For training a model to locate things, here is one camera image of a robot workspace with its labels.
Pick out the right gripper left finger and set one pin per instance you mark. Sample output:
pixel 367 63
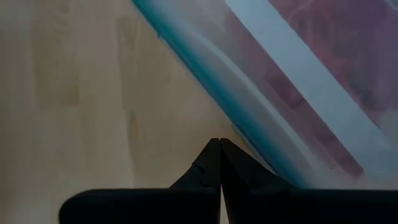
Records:
pixel 205 174

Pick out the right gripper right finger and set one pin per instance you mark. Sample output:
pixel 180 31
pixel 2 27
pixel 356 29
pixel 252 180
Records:
pixel 245 180

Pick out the clear lid teal seal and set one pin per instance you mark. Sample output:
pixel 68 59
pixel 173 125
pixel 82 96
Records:
pixel 217 77

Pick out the pink soft object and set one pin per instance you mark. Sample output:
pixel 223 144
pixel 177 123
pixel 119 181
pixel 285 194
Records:
pixel 342 40

